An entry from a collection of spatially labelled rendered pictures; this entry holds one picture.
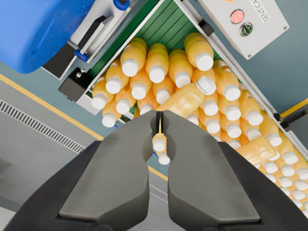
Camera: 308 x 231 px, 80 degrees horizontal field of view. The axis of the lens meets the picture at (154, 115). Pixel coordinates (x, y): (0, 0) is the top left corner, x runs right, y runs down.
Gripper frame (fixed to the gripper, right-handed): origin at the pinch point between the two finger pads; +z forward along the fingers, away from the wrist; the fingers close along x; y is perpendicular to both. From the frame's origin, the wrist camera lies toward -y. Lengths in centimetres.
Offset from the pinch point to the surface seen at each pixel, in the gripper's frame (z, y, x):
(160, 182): 166, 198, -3
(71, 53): 131, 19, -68
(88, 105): 61, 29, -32
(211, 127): 37.3, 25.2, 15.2
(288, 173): 40, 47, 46
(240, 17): 32.2, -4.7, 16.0
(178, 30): 54, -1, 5
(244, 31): 32.6, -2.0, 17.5
